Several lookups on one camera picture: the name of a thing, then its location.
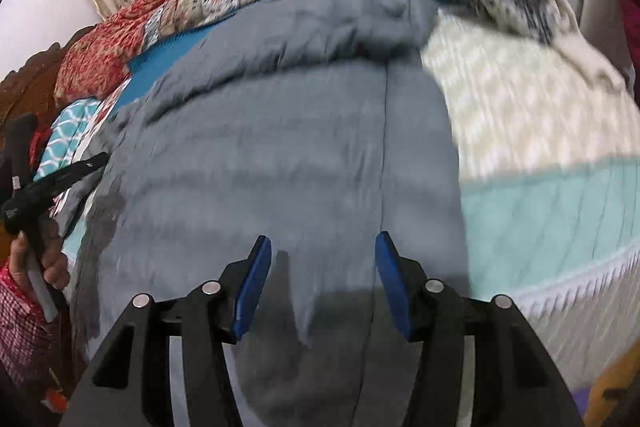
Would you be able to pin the cream and mint quilt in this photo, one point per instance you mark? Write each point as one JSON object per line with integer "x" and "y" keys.
{"x": 525, "y": 132}

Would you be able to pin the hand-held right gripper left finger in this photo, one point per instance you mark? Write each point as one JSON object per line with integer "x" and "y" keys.
{"x": 252, "y": 287}

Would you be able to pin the red patchwork quilt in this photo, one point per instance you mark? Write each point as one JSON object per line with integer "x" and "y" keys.
{"x": 100, "y": 52}

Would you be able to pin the grey puffer jacket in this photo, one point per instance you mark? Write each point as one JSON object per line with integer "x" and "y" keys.
{"x": 280, "y": 157}

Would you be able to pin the carved wooden headboard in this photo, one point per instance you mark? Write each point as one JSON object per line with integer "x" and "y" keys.
{"x": 30, "y": 92}

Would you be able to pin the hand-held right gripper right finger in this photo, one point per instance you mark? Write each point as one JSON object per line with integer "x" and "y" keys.
{"x": 392, "y": 287}

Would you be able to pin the teal lattice print cloth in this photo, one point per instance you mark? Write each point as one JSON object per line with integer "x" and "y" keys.
{"x": 70, "y": 127}

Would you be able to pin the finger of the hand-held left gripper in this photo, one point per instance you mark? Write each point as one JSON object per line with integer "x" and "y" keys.
{"x": 70, "y": 174}

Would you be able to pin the person's left hand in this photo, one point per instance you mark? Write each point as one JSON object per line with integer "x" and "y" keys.
{"x": 52, "y": 264}

